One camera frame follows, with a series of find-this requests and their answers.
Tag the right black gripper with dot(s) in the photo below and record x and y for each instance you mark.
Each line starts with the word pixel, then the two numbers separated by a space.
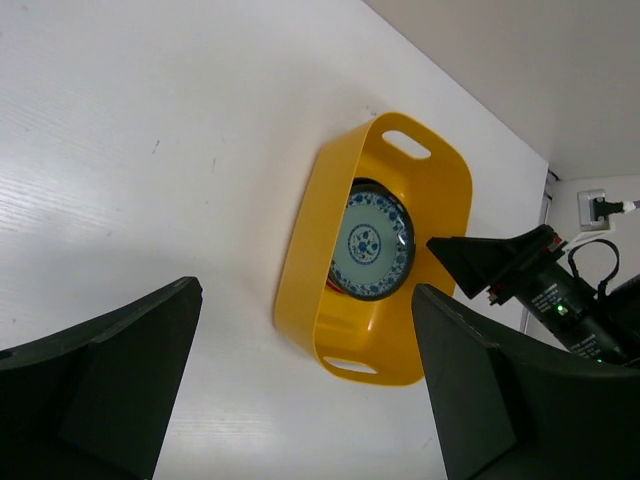
pixel 539 270

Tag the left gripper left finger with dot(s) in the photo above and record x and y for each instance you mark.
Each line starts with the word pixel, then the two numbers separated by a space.
pixel 94 401

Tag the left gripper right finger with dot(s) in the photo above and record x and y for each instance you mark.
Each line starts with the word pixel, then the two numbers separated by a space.
pixel 507 406

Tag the blue patterned plate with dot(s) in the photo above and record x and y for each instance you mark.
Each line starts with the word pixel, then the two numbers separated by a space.
pixel 372 245

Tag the yellow plastic bin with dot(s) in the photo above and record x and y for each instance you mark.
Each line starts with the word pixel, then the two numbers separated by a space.
pixel 371 342

